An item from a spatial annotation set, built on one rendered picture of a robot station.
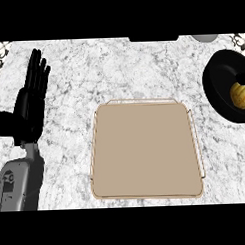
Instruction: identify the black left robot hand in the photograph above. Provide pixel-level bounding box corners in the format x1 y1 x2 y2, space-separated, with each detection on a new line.
0 48 54 148

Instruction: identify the beige tray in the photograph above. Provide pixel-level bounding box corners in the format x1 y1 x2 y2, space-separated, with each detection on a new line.
87 96 207 203

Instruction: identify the black pot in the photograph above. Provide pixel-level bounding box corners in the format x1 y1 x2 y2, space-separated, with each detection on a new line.
200 48 245 126

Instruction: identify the yellow squash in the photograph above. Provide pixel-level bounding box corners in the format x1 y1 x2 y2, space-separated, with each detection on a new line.
229 81 245 111

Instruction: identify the grey round object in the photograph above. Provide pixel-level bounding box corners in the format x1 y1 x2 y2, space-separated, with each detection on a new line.
190 33 220 44

